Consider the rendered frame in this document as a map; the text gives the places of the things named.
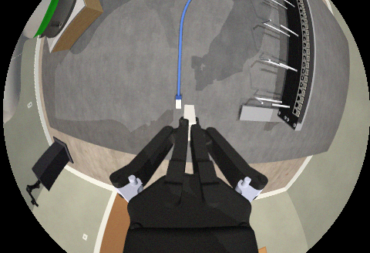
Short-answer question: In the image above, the white cable plug with dark blue boot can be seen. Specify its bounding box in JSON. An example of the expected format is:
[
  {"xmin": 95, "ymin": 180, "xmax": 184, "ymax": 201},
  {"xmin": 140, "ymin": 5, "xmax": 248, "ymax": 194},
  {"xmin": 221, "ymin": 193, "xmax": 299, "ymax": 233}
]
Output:
[{"xmin": 176, "ymin": 95, "xmax": 182, "ymax": 109}]

